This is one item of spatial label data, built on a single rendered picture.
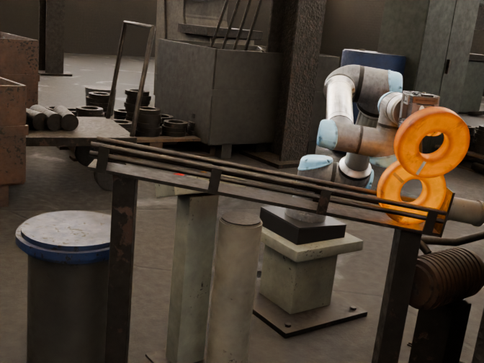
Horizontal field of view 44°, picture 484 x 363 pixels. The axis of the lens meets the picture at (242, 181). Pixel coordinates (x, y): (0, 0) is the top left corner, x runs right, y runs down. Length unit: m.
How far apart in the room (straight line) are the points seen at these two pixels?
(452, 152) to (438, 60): 4.13
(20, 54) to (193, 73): 1.27
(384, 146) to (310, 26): 3.08
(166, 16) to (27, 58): 2.85
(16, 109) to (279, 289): 1.65
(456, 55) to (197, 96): 2.33
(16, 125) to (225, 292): 1.83
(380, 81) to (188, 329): 0.95
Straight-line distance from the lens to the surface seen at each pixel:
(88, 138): 3.49
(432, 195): 1.44
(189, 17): 7.14
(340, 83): 1.85
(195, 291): 1.83
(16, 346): 2.07
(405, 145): 1.30
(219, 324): 1.73
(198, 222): 1.74
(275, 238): 2.18
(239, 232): 1.61
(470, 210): 1.47
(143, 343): 2.06
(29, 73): 4.87
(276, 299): 2.32
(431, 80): 5.42
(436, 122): 1.30
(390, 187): 1.39
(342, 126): 1.58
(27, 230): 1.76
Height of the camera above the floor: 1.04
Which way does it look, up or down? 15 degrees down
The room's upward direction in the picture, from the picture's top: 6 degrees clockwise
